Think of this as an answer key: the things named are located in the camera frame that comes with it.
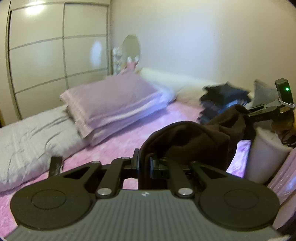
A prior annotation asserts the grey white pillow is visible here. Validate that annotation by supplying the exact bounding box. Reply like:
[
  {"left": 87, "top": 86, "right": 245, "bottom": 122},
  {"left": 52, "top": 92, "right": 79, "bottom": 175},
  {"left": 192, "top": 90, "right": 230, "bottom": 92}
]
[{"left": 1, "top": 105, "right": 88, "bottom": 192}]

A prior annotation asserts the small black remote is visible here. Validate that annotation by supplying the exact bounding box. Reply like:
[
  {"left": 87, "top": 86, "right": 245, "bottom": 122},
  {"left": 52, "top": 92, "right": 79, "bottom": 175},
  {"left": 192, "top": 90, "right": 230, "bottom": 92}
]
[{"left": 48, "top": 156, "right": 63, "bottom": 178}]

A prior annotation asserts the round vanity mirror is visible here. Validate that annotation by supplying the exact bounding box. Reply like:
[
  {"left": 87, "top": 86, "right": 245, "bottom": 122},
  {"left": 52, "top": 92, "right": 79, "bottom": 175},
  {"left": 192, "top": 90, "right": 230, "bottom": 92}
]
[{"left": 122, "top": 34, "right": 141, "bottom": 61}]

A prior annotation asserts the pink cup on vanity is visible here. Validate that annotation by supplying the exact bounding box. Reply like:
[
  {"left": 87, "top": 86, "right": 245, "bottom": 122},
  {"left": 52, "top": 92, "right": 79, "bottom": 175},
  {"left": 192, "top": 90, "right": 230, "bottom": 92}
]
[{"left": 125, "top": 61, "right": 137, "bottom": 72}]

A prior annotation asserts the lilac pillow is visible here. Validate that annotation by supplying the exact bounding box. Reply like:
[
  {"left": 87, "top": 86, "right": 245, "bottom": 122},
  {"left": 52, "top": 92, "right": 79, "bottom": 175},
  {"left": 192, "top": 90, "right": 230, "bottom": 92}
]
[{"left": 60, "top": 71, "right": 176, "bottom": 146}]

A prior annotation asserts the white sliding wardrobe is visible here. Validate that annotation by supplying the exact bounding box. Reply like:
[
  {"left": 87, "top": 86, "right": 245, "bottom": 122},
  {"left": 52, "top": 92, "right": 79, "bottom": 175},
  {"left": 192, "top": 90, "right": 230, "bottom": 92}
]
[{"left": 6, "top": 1, "right": 111, "bottom": 120}]

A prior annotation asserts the dark brown garment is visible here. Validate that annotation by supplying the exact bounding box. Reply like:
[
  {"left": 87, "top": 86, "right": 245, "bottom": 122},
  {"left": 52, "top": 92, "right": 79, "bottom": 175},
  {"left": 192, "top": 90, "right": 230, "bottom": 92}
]
[{"left": 138, "top": 105, "right": 255, "bottom": 189}]

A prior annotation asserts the white headboard bolster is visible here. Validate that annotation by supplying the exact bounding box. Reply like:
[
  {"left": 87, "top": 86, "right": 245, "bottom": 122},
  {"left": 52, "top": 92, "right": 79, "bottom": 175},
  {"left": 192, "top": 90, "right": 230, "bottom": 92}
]
[{"left": 138, "top": 68, "right": 219, "bottom": 106}]

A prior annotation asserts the stack of folded dark clothes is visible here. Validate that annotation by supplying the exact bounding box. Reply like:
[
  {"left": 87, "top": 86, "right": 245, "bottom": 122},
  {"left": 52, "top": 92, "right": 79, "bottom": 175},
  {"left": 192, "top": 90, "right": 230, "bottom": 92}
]
[{"left": 197, "top": 82, "right": 251, "bottom": 125}]

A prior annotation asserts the grey square cushion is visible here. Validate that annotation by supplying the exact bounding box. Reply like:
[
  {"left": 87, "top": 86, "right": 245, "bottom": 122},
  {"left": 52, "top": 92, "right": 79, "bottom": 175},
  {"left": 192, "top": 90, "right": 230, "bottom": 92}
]
[{"left": 252, "top": 79, "right": 278, "bottom": 107}]

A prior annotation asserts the white folded blanket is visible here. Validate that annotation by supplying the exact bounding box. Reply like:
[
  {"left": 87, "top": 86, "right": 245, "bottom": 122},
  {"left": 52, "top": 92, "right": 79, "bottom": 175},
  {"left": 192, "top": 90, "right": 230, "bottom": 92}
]
[{"left": 244, "top": 127, "right": 292, "bottom": 184}]

